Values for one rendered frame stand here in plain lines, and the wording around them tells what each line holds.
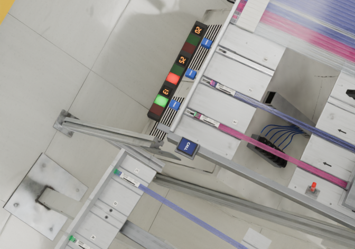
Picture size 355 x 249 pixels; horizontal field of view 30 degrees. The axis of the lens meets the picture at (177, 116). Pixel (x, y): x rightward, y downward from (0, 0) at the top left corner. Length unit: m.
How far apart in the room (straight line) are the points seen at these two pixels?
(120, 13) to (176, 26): 0.28
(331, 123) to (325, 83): 0.54
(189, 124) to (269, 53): 0.33
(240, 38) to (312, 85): 0.51
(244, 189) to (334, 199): 0.44
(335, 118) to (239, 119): 0.29
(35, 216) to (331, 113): 1.20
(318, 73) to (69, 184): 1.05
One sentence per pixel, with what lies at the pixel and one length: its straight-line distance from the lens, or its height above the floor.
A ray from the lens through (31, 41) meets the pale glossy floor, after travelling 2.52.
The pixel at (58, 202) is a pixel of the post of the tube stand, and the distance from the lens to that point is 2.45.
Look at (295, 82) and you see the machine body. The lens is 2.42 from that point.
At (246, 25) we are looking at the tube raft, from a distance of 2.07.
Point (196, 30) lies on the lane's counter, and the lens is 2.08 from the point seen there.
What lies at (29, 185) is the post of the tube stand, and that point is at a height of 0.01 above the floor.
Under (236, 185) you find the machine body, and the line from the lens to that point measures 2.29.
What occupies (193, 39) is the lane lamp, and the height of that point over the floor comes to 0.66.
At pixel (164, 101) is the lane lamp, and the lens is 2.01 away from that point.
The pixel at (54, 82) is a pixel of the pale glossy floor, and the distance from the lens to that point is 2.56.
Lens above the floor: 2.33
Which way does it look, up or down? 55 degrees down
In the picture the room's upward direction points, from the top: 99 degrees clockwise
